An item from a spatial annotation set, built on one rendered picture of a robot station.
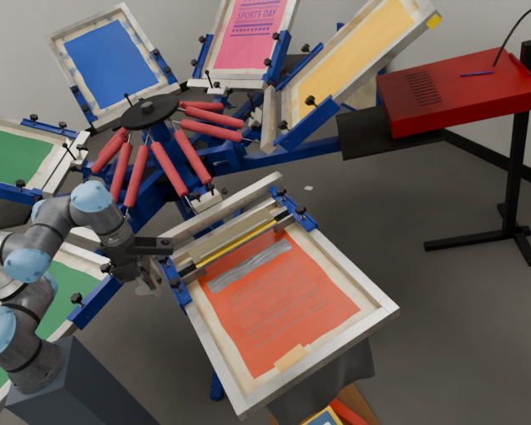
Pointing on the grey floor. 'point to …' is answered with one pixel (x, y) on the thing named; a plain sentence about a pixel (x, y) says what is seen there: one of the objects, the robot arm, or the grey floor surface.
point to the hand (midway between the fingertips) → (160, 286)
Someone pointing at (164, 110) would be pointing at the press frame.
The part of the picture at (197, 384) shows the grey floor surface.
